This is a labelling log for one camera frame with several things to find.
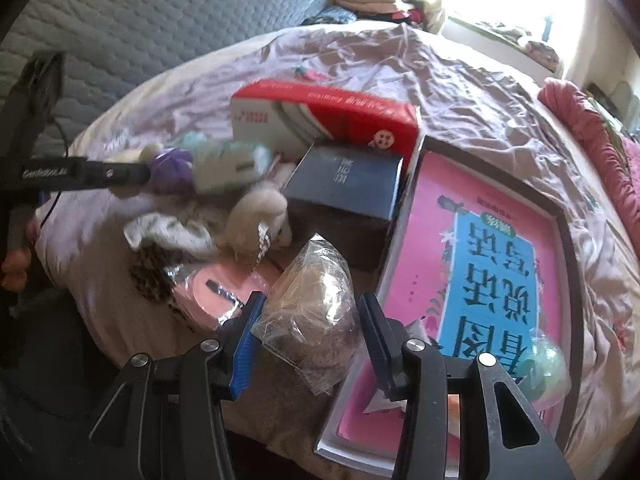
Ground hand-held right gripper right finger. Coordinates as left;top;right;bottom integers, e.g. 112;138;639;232
357;292;576;480

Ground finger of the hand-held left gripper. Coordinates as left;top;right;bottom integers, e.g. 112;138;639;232
82;157;152;193

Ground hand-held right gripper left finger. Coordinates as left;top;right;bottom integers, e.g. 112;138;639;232
89;291;268;480

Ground purple soft item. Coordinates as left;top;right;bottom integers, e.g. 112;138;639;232
149;146;194;196

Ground pink packaged item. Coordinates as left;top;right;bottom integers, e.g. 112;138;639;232
164;259;282;332

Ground clear bag with brown item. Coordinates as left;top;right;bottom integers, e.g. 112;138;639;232
250;233;367;397

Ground white floral cloth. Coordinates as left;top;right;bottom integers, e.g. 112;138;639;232
123;211;217;257

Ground leopard print headband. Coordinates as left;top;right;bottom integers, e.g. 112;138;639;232
129;244;198;333

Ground large green tissue packet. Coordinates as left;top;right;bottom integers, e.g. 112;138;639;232
191;141;275;195

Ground white plush toy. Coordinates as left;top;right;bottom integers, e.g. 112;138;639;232
224;179;294;262

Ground grey tray with pink book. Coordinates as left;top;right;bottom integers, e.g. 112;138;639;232
315;135;586;478

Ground mint green packet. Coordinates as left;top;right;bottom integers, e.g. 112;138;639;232
514;334;572;407

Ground person's left hand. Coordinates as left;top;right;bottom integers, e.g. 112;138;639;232
0;222;37;293

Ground dark blue box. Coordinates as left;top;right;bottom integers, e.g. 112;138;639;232
281;142;405;272

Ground grey quilted headboard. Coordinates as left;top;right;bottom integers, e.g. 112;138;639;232
0;0;337;158

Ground red and white tissue box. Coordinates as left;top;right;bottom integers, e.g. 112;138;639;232
230;79;421;171

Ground mauve bed sheet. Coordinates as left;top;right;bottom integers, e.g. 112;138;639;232
34;22;640;480

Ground pink quilt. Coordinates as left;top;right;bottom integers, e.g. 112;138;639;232
537;77;640;263

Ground clothes on windowsill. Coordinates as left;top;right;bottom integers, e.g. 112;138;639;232
474;19;563;73

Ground black cable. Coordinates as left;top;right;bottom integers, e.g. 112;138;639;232
35;115;74;232

